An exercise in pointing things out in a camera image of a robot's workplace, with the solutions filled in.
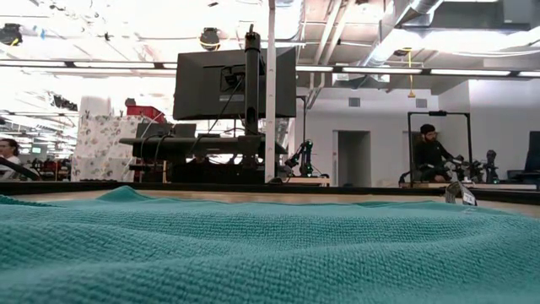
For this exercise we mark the teal microfibre towel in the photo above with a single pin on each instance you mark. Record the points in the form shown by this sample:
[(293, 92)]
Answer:
[(253, 253)]

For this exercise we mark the small black background robot arm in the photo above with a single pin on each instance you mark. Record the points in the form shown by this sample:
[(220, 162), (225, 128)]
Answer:
[(304, 158)]

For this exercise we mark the wooden background table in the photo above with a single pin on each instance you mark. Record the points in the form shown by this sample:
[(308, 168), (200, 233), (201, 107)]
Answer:
[(308, 180)]

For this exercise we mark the black computer tower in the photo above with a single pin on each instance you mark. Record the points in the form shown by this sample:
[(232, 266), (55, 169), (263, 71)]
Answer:
[(211, 171)]

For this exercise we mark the black monitor stand pole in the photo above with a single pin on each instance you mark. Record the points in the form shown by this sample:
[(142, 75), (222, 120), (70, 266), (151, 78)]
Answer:
[(252, 84)]

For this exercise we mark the grey desk with black legs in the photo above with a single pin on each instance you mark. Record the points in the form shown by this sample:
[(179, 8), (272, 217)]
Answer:
[(190, 145)]

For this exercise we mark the dark laptop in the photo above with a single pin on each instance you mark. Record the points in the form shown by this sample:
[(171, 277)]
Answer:
[(152, 128), (185, 128)]

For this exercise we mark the black computer monitor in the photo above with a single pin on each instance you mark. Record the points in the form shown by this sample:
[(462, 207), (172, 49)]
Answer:
[(202, 84)]

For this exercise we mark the round black ceiling lamp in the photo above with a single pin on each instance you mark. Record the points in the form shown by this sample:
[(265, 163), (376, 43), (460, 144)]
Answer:
[(10, 33), (209, 38)]

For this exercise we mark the red box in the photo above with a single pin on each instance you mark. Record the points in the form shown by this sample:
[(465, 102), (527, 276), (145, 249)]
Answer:
[(145, 112)]

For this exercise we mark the person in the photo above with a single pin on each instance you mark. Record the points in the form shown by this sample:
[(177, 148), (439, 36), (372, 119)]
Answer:
[(430, 156), (8, 154)]

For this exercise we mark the floral cloth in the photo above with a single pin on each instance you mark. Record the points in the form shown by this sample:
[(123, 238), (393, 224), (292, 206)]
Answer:
[(101, 143)]

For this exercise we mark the background robot arms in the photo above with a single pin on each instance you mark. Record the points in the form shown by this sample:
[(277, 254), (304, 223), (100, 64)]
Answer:
[(476, 169)]

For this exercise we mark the white vertical post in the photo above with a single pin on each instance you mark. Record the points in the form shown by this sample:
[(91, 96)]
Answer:
[(270, 105)]

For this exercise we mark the black camera gantry frame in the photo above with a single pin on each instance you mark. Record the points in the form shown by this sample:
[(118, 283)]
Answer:
[(439, 112)]

